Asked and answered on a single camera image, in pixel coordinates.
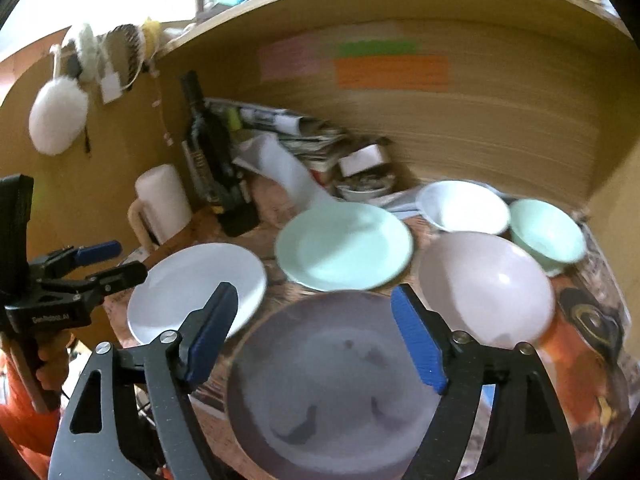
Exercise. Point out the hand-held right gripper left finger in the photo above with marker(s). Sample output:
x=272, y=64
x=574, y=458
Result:
x=209, y=342

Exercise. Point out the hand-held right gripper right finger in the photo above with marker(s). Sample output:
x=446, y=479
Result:
x=417, y=342

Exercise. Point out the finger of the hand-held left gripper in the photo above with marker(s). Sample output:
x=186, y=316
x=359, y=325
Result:
x=122, y=276
x=102, y=250

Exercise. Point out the white plate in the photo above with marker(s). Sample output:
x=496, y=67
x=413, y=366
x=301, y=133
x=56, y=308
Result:
x=200, y=270

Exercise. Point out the large grey plate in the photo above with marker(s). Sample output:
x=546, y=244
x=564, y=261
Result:
x=325, y=360

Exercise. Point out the mint green bowl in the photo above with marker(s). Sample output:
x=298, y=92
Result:
x=547, y=232

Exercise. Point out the person's left hand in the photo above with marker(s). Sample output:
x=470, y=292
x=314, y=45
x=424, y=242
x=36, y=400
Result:
x=56, y=360

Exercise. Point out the white mug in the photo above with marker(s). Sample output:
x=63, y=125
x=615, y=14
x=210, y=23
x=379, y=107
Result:
x=160, y=195

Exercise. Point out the pink bowl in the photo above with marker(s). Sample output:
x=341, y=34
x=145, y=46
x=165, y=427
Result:
x=480, y=280

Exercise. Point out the mint green plate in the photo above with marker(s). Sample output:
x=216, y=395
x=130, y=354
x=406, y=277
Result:
x=345, y=245

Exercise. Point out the small black box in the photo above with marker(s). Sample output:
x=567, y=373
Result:
x=239, y=217

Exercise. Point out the large white fluffy pompom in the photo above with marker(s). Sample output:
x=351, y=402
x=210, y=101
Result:
x=55, y=115

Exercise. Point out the white bowl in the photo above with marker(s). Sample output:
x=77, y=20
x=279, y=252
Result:
x=465, y=205

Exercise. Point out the dark glass bottle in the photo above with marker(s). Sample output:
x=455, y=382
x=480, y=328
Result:
x=205, y=135

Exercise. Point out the white hanging tag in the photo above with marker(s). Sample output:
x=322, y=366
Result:
x=111, y=86

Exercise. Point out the small bowl with scraps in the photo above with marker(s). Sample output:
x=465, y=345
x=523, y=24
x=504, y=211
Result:
x=362, y=187

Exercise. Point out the white paper sheet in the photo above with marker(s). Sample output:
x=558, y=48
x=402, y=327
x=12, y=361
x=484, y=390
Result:
x=292, y=172

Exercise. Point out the white paper box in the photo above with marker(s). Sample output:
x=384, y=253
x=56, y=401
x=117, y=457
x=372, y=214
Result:
x=362, y=159

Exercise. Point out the small white fluffy pompom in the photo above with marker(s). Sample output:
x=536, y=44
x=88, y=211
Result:
x=86, y=52

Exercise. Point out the striped hanging brush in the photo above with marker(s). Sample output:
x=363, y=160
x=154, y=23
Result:
x=127, y=47

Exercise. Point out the stack of newspapers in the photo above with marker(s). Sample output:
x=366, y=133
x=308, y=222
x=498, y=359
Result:
x=280, y=120

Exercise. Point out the yellow hanging toy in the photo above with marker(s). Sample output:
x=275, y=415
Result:
x=152, y=34

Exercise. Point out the wooden shelf unit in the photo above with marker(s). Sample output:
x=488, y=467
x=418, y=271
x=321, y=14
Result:
x=500, y=125

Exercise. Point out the pink sticky note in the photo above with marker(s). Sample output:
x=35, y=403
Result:
x=290, y=60

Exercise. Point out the orange sticky note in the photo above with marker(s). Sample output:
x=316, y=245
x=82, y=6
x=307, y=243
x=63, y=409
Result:
x=392, y=72

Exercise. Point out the green sticky note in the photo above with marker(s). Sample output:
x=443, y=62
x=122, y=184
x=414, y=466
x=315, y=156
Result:
x=377, y=48

